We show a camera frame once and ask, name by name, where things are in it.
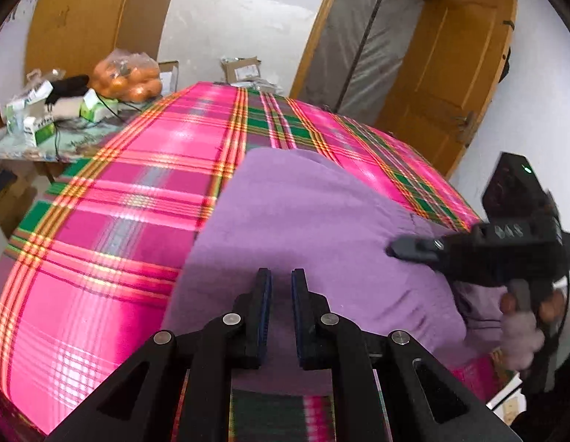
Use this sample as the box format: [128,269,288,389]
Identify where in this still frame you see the purple fleece cloth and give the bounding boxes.
[162,147,511,399]

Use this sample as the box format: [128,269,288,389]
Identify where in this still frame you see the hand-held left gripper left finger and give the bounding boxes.
[46,267,273,442]

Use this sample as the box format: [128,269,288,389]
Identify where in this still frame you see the green tissue pack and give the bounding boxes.
[79,90,120,120]

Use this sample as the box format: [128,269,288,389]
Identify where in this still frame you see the wooden door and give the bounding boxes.
[372,0,518,180]

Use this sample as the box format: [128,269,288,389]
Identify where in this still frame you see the brown cardboard box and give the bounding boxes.
[221,56,263,84]

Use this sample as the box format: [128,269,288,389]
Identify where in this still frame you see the bag of oranges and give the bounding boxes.
[89,49,163,103]

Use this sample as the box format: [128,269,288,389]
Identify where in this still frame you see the green and white box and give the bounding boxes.
[22,115,56,145]

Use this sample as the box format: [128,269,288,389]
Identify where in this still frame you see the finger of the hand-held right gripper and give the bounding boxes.
[386,235,454,265]

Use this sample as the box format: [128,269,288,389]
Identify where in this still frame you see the metal door handle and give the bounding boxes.
[444,110,476,145]

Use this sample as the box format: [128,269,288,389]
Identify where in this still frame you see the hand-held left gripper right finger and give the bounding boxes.
[291,268,520,442]

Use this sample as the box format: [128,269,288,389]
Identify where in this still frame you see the wooden wardrobe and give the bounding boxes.
[25,0,184,84]

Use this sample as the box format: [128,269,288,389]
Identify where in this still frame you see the small white box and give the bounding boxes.
[158,60,180,95]

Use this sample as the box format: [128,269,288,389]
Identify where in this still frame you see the black cloth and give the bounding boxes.
[46,74,90,106]

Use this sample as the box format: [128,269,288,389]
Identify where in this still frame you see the person's right hand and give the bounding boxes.
[499,285,570,371]

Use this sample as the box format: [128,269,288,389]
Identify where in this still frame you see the pink green plaid blanket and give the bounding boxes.
[0,80,502,442]

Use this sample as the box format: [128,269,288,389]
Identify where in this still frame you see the wooden door frame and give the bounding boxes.
[289,0,449,102]

